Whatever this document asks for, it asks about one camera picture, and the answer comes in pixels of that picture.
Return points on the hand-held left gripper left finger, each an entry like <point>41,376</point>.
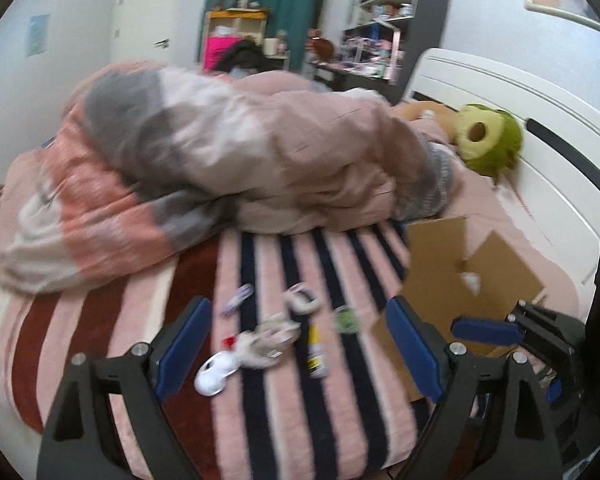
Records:
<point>180,350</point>

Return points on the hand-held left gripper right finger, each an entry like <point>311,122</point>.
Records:
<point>412,350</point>

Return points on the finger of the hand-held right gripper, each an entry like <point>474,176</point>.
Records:
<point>485,330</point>
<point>554,390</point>

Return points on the white fluffy plush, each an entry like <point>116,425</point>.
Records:
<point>211,375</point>

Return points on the cardboard box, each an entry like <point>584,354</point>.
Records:
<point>440,260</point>

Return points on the green small packet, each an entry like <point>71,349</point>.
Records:
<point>347,317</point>

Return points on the yellow black tube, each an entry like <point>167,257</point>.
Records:
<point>317,355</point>

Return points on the striped blanket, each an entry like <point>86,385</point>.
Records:
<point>280,410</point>

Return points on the green plush toy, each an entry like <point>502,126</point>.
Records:
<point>487,137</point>

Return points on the pink grey duvet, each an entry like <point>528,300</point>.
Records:
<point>280,150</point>

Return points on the brown bear plush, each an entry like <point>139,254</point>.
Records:
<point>420,110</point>

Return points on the white headboard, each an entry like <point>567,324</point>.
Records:
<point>555,95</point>

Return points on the dark desk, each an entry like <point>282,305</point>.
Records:
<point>355,80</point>

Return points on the pink bag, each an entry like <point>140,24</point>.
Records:
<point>215,52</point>

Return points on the black cloth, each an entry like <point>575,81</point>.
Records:
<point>245,55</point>

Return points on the brown round object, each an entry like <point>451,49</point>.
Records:
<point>322,50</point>

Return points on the shelf unit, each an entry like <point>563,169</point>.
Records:
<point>380,15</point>

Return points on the wooden cabinet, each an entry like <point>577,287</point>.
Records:
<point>235,22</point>

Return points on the white door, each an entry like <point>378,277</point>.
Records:
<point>145,15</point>

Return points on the light blue wall poster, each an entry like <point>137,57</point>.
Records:
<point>38,35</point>

